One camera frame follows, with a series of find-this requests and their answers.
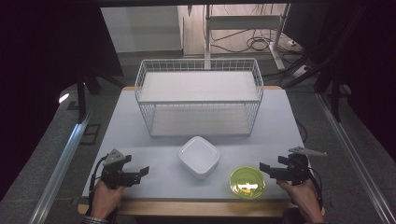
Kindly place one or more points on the dark curtain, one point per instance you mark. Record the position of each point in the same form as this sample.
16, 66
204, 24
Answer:
40, 62
370, 62

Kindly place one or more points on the white table board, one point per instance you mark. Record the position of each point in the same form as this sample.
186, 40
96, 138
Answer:
162, 152

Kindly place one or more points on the white desk frame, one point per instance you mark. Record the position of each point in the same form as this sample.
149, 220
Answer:
246, 21

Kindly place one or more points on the white power strip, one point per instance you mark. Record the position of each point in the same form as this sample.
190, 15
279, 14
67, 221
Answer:
301, 71

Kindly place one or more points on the white panel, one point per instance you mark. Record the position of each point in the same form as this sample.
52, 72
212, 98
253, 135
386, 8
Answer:
141, 29

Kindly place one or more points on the white square bowl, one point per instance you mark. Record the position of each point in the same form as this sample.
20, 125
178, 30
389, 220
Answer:
199, 157

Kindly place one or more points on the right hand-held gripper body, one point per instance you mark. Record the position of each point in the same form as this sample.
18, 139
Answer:
294, 169

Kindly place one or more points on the person's right hand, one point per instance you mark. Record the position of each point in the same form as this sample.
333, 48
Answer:
303, 199

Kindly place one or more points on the green translucent bowl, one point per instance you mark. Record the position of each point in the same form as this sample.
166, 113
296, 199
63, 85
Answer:
247, 183

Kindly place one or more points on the person's left hand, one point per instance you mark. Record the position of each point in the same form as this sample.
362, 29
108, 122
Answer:
106, 199

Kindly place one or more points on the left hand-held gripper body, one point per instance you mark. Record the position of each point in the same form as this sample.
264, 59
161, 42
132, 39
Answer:
115, 174

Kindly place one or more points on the metal floor rail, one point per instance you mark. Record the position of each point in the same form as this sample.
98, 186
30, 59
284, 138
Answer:
355, 155
62, 161

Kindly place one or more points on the black stand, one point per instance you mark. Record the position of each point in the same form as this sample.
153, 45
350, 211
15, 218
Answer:
335, 96
82, 96

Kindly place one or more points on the black floor plate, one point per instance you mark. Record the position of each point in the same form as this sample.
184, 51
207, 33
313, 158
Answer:
90, 134

